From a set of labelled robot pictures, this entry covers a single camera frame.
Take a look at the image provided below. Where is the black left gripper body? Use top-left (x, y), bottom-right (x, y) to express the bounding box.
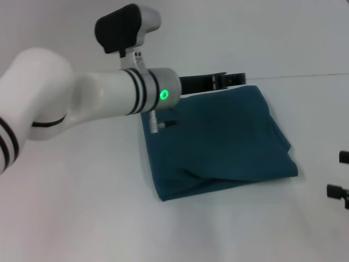
top-left (178, 72), bottom-right (227, 96)

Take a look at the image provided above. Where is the left arm gripper cable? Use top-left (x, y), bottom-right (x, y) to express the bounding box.
top-left (148, 109), bottom-right (179, 135)

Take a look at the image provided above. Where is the teal FREE print T-shirt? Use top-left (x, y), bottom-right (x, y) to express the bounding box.
top-left (140, 84), bottom-right (299, 203)

